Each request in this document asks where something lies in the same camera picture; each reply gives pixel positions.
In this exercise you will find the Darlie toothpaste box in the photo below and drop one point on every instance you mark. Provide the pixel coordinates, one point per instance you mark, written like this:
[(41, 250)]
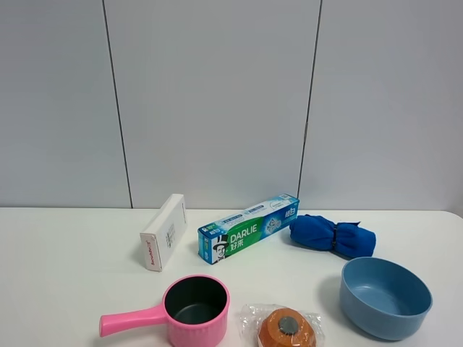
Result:
[(227, 236)]

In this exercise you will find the blue towel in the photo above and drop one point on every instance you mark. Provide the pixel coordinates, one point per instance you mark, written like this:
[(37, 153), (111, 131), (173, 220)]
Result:
[(346, 239)]

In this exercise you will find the blue plastic bowl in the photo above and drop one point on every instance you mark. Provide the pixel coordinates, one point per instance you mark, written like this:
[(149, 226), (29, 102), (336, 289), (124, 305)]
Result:
[(382, 298)]

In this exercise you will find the white rectangular carton box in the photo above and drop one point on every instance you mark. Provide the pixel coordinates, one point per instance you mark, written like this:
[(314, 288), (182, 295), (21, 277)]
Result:
[(163, 233)]

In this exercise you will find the wrapped orange round cake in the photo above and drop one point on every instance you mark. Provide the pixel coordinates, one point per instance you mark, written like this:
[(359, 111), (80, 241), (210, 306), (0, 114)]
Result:
[(275, 325)]

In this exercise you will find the pink saucepan with handle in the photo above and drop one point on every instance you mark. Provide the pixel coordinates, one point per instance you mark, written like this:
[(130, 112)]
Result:
[(193, 308)]

